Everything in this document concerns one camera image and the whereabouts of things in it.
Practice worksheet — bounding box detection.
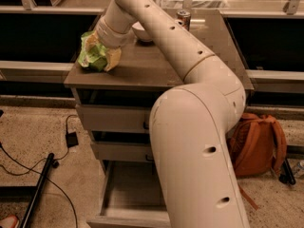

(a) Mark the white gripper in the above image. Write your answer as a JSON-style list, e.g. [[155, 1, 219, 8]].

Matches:
[[83, 16, 133, 71]]

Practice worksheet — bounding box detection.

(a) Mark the green rice chip bag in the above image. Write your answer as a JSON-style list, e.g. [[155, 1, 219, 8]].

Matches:
[[77, 35, 107, 72]]

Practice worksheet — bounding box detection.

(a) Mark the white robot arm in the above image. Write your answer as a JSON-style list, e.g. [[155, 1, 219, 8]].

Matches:
[[96, 0, 250, 228]]

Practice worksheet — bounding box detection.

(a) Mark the grey drawer cabinet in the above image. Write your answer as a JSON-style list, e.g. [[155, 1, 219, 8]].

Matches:
[[64, 7, 256, 228]]

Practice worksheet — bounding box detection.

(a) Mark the open bottom drawer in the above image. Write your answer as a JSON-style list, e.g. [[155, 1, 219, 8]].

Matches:
[[87, 161, 171, 228]]

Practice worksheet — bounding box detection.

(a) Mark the white ceramic bowl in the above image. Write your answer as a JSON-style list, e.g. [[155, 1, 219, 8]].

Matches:
[[132, 22, 152, 42]]

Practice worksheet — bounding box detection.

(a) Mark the black power adapter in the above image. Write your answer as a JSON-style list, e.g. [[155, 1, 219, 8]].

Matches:
[[66, 132, 79, 148]]

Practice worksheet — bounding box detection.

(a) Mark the black pole on floor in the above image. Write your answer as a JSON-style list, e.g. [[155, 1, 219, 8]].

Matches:
[[19, 153, 54, 228]]

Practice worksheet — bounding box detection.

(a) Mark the orange backpack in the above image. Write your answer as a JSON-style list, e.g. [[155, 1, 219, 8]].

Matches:
[[226, 112, 288, 212]]

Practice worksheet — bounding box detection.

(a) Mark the red white shoe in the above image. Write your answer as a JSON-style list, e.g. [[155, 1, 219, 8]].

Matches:
[[0, 215, 19, 228]]

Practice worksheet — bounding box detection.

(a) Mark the black stand foot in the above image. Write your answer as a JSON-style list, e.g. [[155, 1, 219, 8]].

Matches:
[[279, 159, 296, 185]]

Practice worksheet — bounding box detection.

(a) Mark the clear plastic bottle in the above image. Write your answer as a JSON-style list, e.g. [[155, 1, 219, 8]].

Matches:
[[293, 161, 304, 178]]

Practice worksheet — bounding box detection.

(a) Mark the top drawer with handle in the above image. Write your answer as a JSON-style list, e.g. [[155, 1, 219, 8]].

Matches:
[[76, 104, 150, 133]]

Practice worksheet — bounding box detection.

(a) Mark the drawer with handle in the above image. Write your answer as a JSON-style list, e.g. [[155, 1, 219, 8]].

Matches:
[[76, 104, 150, 133], [91, 142, 154, 162]]

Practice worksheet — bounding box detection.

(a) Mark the middle drawer with handle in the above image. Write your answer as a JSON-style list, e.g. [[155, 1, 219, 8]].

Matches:
[[91, 142, 154, 162]]

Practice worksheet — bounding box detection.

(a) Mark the black cable on floor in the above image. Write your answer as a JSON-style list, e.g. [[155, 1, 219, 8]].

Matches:
[[0, 114, 80, 228]]

